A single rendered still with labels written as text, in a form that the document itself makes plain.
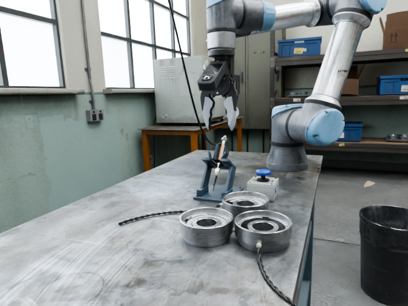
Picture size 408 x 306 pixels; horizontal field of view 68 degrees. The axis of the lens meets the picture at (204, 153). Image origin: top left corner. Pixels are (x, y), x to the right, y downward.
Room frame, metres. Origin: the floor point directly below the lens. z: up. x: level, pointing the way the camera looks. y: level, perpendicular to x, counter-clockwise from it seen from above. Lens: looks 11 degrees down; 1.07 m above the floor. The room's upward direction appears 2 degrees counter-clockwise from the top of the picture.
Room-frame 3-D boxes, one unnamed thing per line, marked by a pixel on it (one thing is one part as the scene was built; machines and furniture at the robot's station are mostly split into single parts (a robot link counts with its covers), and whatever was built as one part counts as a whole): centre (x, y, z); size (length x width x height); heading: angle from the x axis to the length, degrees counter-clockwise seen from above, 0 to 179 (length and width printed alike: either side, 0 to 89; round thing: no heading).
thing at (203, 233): (0.55, 0.00, 0.82); 0.10 x 0.10 x 0.04
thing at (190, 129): (3.42, 0.04, 0.39); 1.50 x 0.62 x 0.78; 156
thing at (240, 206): (0.65, -0.09, 0.82); 0.10 x 0.10 x 0.04
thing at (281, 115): (1.09, -0.31, 0.97); 0.13 x 0.12 x 0.14; 23
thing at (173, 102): (3.23, 0.07, 1.10); 0.62 x 0.61 x 0.65; 156
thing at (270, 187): (0.78, -0.16, 0.82); 0.08 x 0.07 x 0.05; 156
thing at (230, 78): (0.85, -0.06, 1.13); 0.09 x 0.08 x 0.12; 154
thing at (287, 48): (4.08, -1.28, 1.61); 0.52 x 0.38 x 0.22; 69
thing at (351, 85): (3.86, -1.74, 1.19); 0.52 x 0.42 x 0.38; 66
